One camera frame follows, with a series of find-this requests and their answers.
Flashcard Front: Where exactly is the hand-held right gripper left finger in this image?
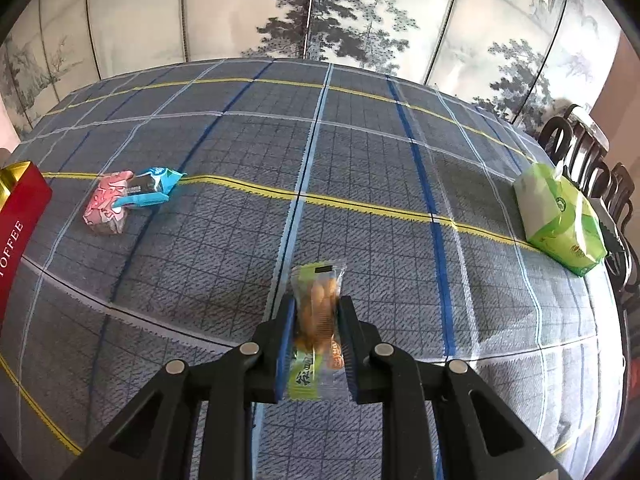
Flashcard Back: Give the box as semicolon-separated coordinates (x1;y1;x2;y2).
57;295;301;480

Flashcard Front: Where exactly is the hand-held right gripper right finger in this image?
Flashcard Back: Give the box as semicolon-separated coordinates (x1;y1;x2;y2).
337;296;576;480

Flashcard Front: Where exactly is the green peanut snack packet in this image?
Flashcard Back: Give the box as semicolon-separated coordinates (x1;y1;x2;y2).
285;260;348;401

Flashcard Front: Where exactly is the red and gold tin box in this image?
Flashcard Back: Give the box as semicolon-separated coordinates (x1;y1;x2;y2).
0;160;53;331

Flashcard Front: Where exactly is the blue plaid tablecloth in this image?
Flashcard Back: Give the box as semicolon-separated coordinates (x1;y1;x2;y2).
0;57;631;480

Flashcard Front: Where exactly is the teal snack packet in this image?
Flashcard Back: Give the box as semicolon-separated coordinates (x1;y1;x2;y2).
115;166;182;209

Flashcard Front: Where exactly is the pink patterned snack packet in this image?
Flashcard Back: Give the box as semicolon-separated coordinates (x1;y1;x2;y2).
82;170;136;237

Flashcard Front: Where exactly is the green tissue pack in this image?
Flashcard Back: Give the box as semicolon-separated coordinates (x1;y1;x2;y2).
513;162;608;277

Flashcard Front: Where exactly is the dark wooden chair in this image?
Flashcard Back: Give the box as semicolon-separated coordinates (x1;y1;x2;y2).
537;104;610;176
585;162;640;301

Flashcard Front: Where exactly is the painted folding screen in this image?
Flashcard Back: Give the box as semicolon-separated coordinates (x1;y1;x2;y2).
0;0;621;136

